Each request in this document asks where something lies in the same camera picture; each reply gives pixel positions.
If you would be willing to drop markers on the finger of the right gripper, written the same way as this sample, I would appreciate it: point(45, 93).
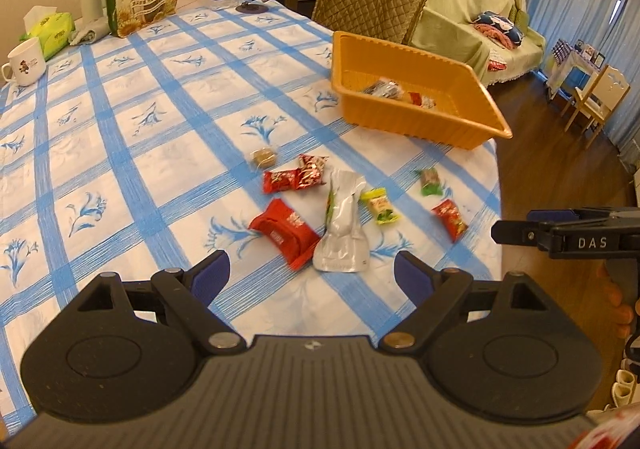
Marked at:
point(587, 214)
point(522, 233)

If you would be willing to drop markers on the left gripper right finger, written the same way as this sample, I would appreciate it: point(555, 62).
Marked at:
point(438, 296)

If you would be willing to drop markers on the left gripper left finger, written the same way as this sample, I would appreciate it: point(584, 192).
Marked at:
point(186, 295)

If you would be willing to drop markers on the small red candy packet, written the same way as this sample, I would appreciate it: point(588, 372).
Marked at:
point(449, 215)

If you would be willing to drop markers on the silver foil pouch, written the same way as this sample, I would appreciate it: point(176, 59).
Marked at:
point(343, 248)

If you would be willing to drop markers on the yellow green candy packet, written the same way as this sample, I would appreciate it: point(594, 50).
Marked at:
point(380, 206)

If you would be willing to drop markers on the red snack pack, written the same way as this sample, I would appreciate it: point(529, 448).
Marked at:
point(288, 231)

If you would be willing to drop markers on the red shiny candy packet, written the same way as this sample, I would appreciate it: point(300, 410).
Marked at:
point(274, 181)

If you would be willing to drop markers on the brown cookie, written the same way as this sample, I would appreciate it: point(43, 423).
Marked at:
point(264, 158)

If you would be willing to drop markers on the red date snack packet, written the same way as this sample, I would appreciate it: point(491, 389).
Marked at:
point(419, 100)

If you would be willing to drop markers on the red patterned candy packet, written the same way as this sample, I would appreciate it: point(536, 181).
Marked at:
point(310, 171)

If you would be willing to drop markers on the clear black seed packet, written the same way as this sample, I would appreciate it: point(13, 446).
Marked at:
point(384, 88)

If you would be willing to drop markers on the person right hand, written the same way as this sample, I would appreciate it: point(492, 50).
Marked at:
point(621, 315)

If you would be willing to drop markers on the small wooden chair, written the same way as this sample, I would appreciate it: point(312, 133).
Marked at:
point(599, 101)

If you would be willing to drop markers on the side table with cloth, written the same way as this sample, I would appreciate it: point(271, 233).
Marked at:
point(562, 60)

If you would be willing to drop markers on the blue white checkered tablecloth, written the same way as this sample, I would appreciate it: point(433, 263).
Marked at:
point(133, 154)

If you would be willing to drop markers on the orange plastic basket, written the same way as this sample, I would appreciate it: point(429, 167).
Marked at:
point(465, 115)

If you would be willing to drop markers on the blue patterned cushion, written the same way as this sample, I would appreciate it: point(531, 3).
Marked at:
point(499, 29)

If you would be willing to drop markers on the green covered sofa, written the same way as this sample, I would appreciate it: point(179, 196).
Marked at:
point(445, 28)

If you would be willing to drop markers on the blue curtain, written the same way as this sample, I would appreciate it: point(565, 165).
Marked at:
point(580, 18)

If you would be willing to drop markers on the white mug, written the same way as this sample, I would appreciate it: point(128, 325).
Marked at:
point(25, 65)

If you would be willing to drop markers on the green tissue pack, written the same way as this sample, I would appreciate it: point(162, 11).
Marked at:
point(52, 28)

